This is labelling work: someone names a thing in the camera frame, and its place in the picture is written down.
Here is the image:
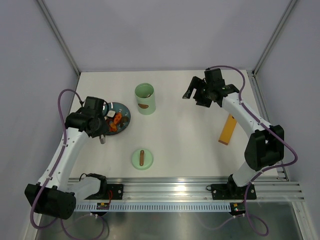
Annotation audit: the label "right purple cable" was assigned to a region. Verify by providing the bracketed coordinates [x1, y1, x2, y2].
[199, 64, 299, 236]

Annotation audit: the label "toy brown mushroom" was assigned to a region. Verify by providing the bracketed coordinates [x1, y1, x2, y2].
[119, 116, 129, 128]

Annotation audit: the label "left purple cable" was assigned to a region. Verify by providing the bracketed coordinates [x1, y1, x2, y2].
[29, 89, 111, 238]

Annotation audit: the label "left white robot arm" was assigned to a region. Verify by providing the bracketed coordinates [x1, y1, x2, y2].
[24, 96, 109, 220]

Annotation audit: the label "aluminium frame post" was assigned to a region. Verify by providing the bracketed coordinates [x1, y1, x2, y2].
[35, 0, 81, 78]
[252, 0, 300, 77]

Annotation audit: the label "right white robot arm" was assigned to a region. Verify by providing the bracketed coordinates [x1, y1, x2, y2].
[183, 68, 285, 200]

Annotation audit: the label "green round lid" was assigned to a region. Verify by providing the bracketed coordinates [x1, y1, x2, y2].
[131, 148, 154, 171]

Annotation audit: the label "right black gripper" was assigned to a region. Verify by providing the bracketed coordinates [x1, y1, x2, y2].
[182, 76, 213, 108]

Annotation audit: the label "metal tongs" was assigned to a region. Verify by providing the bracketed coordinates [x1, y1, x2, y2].
[99, 134, 106, 145]

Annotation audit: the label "dark teal plate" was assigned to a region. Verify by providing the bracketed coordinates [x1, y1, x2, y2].
[102, 102, 131, 136]

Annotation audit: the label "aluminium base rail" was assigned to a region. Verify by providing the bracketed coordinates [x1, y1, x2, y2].
[67, 176, 306, 203]

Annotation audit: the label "right aluminium frame post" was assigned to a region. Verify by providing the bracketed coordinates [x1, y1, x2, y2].
[252, 0, 300, 77]

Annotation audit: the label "left aluminium frame post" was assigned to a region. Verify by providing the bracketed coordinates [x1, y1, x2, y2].
[35, 0, 81, 78]

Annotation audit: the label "white slotted cable duct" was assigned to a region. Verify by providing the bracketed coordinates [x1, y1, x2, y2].
[75, 202, 231, 213]

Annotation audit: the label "toy white cheese cube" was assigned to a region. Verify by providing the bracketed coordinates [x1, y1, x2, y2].
[106, 110, 116, 118]

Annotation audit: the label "green cylindrical lunch container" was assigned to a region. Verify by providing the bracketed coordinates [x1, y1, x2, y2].
[134, 83, 156, 116]

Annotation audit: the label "purple cable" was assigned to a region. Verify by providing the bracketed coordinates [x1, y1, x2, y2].
[199, 64, 299, 236]
[29, 89, 111, 238]

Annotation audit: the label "toy orange carrot piece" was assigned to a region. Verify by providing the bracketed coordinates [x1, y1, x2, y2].
[113, 112, 122, 125]

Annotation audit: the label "orange rectangular box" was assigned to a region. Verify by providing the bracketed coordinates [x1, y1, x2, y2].
[218, 114, 237, 146]

